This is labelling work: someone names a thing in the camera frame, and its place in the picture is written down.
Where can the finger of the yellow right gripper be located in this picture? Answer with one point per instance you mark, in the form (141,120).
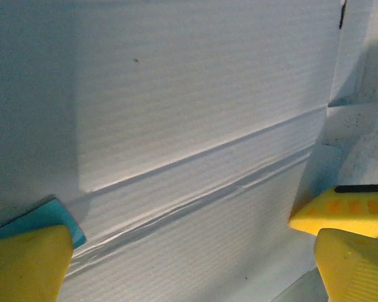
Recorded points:
(340,214)

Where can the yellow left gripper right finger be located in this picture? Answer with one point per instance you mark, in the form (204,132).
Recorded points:
(359,270)

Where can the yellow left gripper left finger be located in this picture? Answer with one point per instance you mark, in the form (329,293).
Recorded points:
(25,267)

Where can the teal paper box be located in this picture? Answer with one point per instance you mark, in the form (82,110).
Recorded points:
(176,94)

